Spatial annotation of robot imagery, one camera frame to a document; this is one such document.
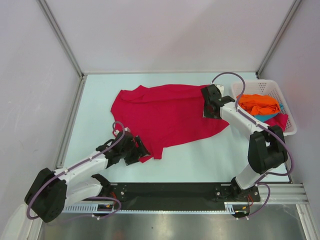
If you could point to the white perforated plastic basket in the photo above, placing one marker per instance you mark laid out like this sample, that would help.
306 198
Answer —
270 88

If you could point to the crimson red t shirt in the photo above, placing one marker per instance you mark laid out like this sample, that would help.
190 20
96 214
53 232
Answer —
165 116

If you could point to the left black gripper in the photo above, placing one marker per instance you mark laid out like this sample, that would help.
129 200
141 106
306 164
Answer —
142 152

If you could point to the right aluminium corner post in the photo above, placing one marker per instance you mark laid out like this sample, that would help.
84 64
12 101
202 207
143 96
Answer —
278 36

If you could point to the aluminium corner post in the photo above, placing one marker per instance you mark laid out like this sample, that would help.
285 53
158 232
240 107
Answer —
278 36
49 15

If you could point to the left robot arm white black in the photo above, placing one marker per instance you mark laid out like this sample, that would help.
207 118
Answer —
53 190

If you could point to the orange t shirt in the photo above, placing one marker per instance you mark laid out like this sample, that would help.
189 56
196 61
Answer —
256 104

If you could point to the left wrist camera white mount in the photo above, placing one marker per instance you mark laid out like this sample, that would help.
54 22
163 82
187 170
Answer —
116 132

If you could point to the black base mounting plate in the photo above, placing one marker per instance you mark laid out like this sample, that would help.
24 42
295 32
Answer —
204 196

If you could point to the left aluminium corner post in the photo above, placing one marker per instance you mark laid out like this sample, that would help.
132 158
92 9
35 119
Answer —
49 15

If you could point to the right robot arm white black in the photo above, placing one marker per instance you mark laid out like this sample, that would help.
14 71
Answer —
266 149

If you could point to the teal t shirt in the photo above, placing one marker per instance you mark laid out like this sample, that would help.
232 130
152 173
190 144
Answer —
264 118

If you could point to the aluminium frame rail front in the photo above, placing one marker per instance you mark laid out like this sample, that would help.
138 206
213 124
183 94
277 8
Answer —
283 194

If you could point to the white slotted cable duct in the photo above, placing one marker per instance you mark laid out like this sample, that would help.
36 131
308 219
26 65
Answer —
92 209

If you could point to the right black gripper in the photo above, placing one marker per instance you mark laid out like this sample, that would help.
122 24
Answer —
206 113

